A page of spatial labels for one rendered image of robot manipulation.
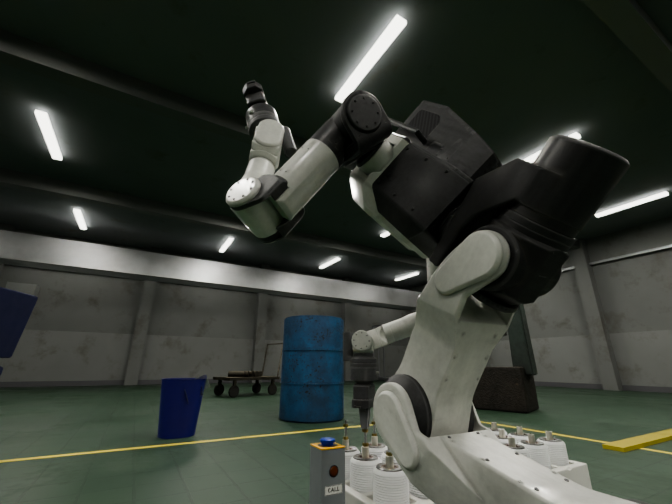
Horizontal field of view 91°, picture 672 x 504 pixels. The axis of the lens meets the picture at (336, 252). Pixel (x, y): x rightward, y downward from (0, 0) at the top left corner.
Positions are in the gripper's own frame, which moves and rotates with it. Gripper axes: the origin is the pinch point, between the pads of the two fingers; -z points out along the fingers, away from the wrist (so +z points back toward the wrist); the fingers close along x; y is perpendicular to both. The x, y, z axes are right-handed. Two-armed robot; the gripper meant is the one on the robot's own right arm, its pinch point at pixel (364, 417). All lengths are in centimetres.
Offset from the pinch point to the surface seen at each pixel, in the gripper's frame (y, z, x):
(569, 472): 59, -19, -45
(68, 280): -943, 225, -392
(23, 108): -495, 343, -54
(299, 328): -134, 52, -195
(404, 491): 13.5, -15.4, 9.4
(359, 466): -0.5, -12.3, 4.6
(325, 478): -3.3, -11.3, 22.1
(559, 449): 58, -13, -50
